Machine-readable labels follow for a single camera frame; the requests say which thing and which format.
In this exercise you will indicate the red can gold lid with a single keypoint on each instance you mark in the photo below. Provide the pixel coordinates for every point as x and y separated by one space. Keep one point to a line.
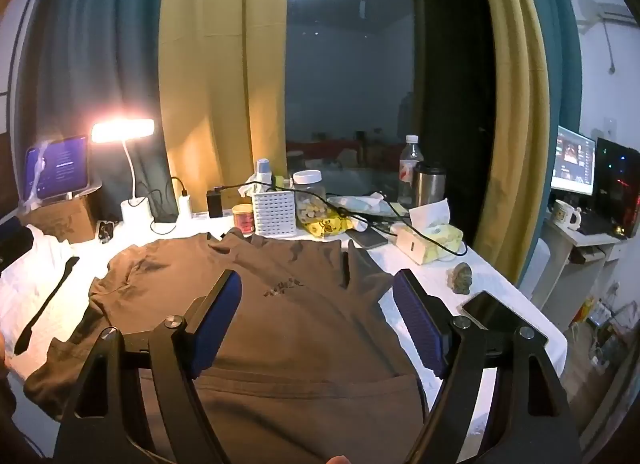
243 218

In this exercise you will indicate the white side desk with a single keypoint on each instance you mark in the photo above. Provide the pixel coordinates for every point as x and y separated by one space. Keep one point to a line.
579 266

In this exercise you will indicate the white spray bottle blue cap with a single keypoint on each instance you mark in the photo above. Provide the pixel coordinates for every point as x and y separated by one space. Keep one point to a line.
263 175

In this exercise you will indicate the teal curtain left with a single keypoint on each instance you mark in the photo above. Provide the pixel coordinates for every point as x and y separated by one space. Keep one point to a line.
84 61

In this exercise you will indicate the tablet with blue screen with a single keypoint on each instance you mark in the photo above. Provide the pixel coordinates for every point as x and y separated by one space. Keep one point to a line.
57 167

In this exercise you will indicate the brown cardboard box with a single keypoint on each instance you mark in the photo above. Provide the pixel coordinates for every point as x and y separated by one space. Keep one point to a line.
69 220

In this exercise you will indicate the plastic water bottle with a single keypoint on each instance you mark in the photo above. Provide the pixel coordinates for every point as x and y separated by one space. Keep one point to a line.
410 156

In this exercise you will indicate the white usb charger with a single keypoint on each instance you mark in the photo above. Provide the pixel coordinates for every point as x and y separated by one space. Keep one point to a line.
184 207

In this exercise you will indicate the white perforated plastic basket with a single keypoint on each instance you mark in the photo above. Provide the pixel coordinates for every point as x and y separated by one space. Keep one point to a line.
274 213

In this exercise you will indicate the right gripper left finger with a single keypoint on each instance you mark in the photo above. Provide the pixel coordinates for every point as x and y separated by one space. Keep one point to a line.
104 420

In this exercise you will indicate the yellow curtain left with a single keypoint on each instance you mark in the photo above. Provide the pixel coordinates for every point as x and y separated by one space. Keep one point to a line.
221 66

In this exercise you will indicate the dark brown t-shirt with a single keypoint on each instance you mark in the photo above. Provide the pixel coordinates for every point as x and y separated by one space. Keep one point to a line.
309 368

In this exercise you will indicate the yellow snack bag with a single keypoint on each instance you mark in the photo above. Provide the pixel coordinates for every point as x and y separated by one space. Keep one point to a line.
329 226

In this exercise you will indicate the white desk lamp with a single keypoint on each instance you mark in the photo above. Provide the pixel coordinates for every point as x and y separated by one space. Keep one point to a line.
123 130

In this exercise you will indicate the stainless steel thermos cup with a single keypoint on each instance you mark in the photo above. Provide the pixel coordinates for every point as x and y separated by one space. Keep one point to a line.
428 183

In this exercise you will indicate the yellow curtain right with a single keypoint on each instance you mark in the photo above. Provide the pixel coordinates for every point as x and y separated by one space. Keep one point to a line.
520 157

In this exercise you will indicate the computer monitor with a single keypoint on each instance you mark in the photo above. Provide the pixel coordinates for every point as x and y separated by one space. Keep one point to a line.
573 169

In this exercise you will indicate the black power adapter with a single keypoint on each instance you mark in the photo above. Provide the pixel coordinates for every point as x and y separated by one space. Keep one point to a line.
214 204

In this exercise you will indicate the green turtle figurine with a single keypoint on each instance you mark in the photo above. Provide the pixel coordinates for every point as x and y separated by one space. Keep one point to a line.
460 279

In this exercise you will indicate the clear jar white lid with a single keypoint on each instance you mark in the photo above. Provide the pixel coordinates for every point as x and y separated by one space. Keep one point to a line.
309 196

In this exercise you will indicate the white power strip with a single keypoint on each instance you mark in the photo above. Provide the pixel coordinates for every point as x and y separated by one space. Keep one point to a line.
204 221

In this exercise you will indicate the black pc tower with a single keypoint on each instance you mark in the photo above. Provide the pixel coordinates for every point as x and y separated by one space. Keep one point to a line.
616 186

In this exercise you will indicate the white mug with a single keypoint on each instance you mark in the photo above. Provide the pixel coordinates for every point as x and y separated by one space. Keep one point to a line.
566 215

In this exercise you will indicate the tissue box with tissue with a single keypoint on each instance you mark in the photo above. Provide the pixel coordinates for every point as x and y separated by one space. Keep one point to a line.
426 235

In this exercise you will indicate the black smartphone on table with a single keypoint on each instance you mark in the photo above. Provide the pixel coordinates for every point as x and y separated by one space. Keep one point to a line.
492 314

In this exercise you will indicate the yellow curtain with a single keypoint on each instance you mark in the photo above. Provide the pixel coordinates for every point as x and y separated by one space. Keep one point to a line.
221 66
520 157

